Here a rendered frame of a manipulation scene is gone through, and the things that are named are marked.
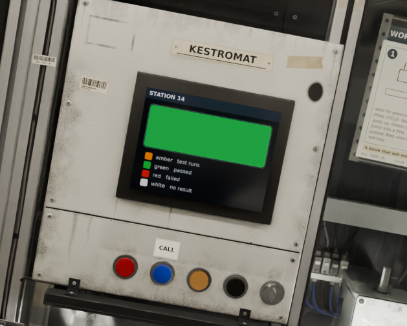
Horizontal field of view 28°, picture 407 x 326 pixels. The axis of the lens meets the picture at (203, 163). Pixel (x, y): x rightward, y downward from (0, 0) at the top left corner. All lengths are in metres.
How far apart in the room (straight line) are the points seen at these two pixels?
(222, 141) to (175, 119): 0.08
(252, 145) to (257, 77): 0.11
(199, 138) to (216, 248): 0.18
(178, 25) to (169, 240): 0.34
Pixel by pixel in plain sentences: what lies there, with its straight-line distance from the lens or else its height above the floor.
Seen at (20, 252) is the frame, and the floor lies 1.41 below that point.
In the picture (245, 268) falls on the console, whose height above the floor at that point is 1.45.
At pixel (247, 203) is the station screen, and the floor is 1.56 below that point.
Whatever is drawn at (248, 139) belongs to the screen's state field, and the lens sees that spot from 1.26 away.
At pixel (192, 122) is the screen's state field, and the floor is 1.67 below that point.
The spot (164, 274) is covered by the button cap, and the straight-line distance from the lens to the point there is 1.31.
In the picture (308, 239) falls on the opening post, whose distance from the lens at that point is 1.33.
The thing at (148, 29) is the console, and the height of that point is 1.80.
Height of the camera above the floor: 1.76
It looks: 7 degrees down
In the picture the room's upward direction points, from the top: 11 degrees clockwise
